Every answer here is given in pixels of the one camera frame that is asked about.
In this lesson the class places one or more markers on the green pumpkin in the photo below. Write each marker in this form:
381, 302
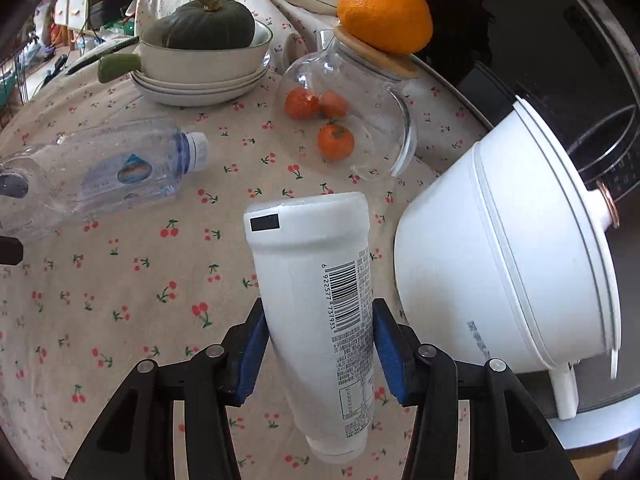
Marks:
205, 25

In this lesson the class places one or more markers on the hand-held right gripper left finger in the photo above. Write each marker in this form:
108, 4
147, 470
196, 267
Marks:
250, 357

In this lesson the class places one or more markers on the small tangerine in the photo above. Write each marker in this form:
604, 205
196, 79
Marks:
336, 141
301, 103
334, 104

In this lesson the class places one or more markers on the white plate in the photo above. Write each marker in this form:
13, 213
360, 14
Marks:
200, 90
200, 101

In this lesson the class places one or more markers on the wooden jar lid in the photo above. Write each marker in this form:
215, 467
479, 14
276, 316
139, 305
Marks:
397, 66

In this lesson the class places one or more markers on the white electric pot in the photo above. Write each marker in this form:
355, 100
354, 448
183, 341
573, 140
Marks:
475, 260

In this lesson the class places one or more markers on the clear glass jar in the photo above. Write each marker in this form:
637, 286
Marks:
350, 90

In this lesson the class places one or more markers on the clear water bottle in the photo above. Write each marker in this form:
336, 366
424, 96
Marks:
125, 170

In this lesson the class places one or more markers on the white drawer unit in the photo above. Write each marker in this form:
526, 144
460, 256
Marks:
75, 7

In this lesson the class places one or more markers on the cherry print tablecloth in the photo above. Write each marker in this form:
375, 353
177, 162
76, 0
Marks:
125, 285

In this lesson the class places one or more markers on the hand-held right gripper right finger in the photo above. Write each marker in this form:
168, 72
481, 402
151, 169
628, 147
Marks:
395, 357

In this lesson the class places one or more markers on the large orange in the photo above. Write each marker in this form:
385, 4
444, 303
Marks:
385, 15

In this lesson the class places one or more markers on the glass pot lid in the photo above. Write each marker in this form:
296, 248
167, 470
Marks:
600, 205

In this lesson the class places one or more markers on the white plastic bottle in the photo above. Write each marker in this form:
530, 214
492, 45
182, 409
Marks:
310, 285

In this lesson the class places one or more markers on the black and white microwave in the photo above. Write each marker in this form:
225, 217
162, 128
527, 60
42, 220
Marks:
525, 35

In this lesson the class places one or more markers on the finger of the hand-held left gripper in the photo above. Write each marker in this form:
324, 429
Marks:
10, 251
12, 183

